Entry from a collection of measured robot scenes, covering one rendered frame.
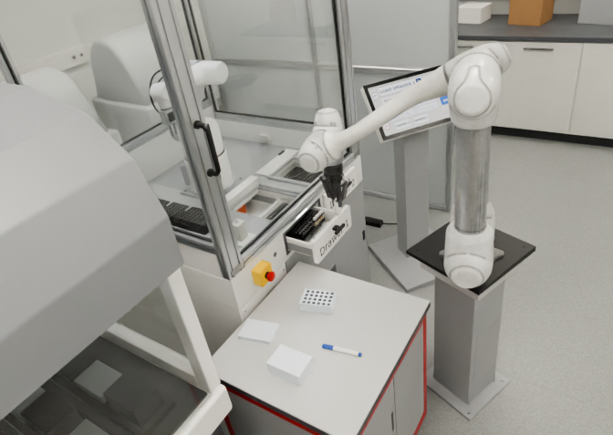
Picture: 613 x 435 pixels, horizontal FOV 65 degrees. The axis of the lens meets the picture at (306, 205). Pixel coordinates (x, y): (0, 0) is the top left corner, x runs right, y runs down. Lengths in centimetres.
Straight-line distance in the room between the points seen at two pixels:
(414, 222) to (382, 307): 128
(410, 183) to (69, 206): 217
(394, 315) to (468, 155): 64
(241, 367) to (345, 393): 37
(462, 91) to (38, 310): 109
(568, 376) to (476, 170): 143
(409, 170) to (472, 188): 129
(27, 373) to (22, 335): 8
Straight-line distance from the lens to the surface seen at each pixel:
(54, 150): 109
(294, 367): 162
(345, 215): 207
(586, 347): 286
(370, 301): 186
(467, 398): 247
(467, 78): 139
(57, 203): 103
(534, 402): 259
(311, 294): 187
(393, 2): 325
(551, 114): 458
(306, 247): 196
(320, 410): 158
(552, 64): 444
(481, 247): 168
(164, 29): 142
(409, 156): 279
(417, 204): 298
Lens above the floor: 206
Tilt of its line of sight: 32 degrees down
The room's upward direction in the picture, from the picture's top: 9 degrees counter-clockwise
